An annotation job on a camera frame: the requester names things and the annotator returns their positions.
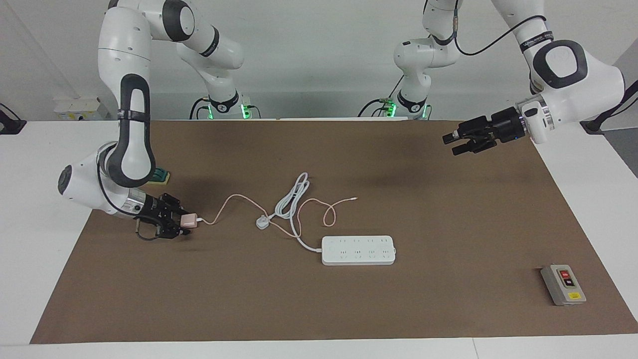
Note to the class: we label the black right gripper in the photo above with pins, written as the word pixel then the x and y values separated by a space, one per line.
pixel 152 214

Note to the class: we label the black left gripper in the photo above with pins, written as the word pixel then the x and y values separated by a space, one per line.
pixel 508 125

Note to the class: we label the pink charger block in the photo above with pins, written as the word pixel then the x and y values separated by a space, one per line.
pixel 189 221

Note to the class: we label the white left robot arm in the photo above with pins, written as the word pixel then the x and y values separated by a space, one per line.
pixel 573 75

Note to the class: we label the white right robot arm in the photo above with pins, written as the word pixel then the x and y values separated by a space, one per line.
pixel 124 75

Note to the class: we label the white power strip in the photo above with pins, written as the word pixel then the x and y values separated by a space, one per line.
pixel 359 251

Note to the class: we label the black stand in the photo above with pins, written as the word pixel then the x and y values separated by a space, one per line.
pixel 593 127

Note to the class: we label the white background box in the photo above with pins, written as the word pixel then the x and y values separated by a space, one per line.
pixel 77 108

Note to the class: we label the brown table mat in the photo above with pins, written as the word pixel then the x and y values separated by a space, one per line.
pixel 319 299

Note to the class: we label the black clamp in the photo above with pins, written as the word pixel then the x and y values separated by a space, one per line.
pixel 10 127

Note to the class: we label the grey on-off switch box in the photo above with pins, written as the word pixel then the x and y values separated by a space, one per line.
pixel 563 285

